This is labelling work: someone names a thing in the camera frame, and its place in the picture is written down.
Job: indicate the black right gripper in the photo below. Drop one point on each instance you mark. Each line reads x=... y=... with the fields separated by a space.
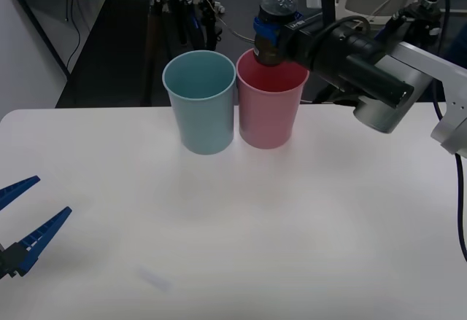
x=299 y=43

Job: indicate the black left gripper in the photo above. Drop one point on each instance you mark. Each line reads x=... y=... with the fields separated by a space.
x=7 y=261

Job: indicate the dark drink bottle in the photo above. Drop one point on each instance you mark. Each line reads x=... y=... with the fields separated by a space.
x=275 y=3

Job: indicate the silver and black right arm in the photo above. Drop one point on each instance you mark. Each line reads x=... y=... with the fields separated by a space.
x=379 y=76

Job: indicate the pink plastic bin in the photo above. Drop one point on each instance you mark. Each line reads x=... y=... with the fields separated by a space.
x=266 y=116

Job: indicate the pale blue plastic bin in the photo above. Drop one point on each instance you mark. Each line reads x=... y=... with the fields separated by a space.
x=204 y=119

